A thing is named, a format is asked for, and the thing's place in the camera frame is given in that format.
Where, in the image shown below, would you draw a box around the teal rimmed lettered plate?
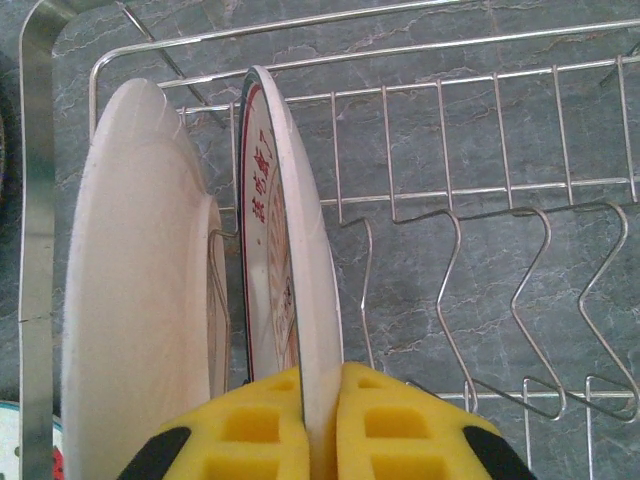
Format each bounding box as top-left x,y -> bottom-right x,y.
59,77 -> 231,480

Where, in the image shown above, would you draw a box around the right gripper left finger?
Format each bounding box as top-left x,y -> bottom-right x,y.
117,364 -> 311,480

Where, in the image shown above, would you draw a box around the white plate red characters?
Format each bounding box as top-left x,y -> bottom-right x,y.
234,64 -> 346,434

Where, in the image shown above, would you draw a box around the wire dish rack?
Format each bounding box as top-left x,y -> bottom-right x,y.
17,0 -> 640,480

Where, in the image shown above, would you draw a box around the white plate red flowers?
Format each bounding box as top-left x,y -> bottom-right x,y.
0,399 -> 66,480

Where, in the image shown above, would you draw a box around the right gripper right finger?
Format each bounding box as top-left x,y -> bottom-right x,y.
334,362 -> 539,480

